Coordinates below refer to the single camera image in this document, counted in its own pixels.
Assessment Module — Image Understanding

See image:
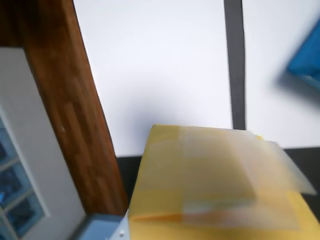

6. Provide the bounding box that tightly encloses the yellow paper box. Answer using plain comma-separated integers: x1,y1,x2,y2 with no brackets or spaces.
127,124,320,240

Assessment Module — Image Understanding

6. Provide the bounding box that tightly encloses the white paper sheet marked 1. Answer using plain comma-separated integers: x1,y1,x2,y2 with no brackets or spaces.
241,0,320,148

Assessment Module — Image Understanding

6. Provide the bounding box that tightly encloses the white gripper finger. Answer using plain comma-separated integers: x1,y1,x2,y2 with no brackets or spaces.
72,209,131,240

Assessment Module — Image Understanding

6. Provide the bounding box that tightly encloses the white paper sheet marked 2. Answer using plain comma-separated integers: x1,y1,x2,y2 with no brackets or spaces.
72,0,235,160

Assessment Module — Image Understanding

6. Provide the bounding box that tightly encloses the glass block window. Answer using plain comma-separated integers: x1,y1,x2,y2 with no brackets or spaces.
0,107,51,240

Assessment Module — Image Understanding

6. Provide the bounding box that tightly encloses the dark grey mat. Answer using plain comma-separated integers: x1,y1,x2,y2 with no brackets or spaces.
114,0,320,218

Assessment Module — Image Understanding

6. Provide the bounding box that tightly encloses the blue paper box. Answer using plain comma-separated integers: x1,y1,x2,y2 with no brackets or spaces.
277,17,320,88

